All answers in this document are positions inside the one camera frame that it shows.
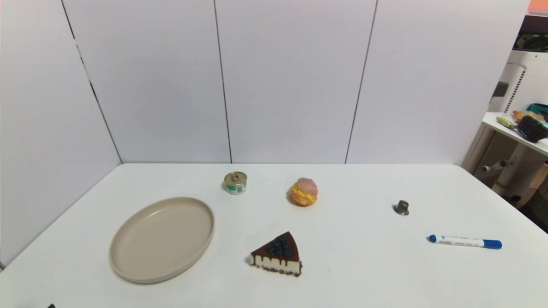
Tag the small grey metal knob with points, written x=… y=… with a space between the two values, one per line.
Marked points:
x=402 y=208

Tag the teal container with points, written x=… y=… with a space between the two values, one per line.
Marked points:
x=539 y=108

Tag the black woven basket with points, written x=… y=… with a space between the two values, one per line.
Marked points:
x=532 y=128

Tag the white side table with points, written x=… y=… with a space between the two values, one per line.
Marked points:
x=520 y=160

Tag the chocolate blueberry cake slice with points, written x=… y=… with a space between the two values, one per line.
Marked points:
x=280 y=254

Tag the white marker with blue cap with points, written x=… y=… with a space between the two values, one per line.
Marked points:
x=464 y=242

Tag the grey bracket on cabinet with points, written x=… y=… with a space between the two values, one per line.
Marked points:
x=500 y=89

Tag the white pegboard cabinet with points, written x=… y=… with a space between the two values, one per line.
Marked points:
x=531 y=79

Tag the orange toy food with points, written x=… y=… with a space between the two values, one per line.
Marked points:
x=524 y=114

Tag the pink topped cream puff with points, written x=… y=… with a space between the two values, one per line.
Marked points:
x=303 y=193

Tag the beige round plate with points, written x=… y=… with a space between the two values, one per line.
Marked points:
x=160 y=239

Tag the yellow green toy vegetable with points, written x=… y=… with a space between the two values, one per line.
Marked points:
x=506 y=122

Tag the small green labelled tin can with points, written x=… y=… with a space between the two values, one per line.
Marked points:
x=235 y=184

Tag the dark green crate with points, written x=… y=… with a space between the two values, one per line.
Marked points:
x=533 y=42

